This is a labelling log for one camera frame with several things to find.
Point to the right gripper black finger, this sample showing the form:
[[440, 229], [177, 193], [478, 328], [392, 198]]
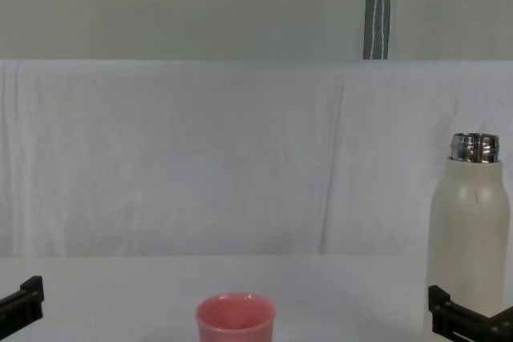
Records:
[[439, 306]]

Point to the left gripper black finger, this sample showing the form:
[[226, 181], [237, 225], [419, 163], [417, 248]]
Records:
[[32, 296]]

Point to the cream vacuum bottle steel neck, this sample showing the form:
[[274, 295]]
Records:
[[467, 230]]

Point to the white table cloth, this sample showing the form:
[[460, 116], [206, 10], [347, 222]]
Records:
[[120, 298]]

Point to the pink cup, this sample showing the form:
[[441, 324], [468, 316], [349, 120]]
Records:
[[236, 320]]

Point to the white draped curtain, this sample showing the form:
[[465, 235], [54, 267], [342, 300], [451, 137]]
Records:
[[200, 158]]

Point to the pale grey backdrop curtain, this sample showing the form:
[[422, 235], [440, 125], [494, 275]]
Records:
[[180, 5]]

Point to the grey striped post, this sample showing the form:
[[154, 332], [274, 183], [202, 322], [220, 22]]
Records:
[[376, 9]]

